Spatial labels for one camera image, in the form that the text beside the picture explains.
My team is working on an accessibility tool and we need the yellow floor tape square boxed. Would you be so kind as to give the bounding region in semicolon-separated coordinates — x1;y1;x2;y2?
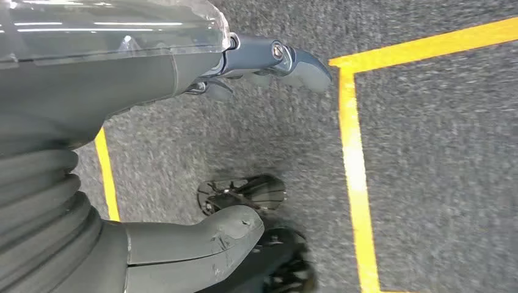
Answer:
328;16;518;293

